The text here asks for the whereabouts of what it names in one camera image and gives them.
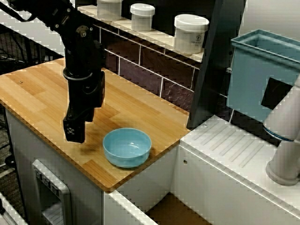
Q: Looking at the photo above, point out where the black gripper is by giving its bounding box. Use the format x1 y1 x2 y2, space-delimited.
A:
62 69 106 144

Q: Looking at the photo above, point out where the light blue bowl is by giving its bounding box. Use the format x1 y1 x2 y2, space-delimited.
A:
102 127 153 169

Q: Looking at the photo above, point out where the white toy sink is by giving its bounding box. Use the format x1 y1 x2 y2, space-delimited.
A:
104 114 300 225

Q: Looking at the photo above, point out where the white toy kitchen cabinet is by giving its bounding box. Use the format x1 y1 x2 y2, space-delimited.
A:
4 103 181 225

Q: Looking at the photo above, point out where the grey toy dishwasher panel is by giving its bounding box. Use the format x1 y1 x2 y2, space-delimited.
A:
32 159 73 225

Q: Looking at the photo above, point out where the small white plastic jar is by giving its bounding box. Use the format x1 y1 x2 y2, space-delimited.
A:
130 3 156 32

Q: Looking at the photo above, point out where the black vertical panel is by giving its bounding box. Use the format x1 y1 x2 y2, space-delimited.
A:
187 0 247 129

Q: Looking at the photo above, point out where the teal toy box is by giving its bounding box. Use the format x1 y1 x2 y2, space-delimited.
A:
226 29 300 123

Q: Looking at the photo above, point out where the grey toy faucet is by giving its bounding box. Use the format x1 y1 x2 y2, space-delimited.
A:
262 76 300 187

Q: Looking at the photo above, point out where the black wire rack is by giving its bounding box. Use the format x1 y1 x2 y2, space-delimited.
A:
0 23 66 76

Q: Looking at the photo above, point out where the light wooden wall shelf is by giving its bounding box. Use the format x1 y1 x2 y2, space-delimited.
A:
77 4 203 63

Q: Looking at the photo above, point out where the aluminium extrusion frame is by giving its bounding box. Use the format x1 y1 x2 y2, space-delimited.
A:
0 191 29 225

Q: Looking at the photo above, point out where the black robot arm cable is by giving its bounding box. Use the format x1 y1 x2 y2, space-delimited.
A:
0 3 35 23

